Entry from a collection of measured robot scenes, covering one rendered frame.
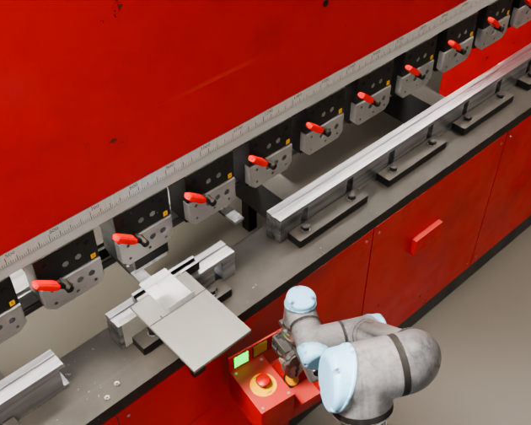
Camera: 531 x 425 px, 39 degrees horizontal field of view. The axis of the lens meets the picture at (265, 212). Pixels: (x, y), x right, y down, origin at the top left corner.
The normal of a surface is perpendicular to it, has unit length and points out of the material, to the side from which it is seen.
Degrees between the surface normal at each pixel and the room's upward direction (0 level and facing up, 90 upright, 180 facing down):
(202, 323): 0
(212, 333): 0
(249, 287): 0
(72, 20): 90
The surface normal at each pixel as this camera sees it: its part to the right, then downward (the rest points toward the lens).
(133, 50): 0.68, 0.51
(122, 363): 0.00, -0.72
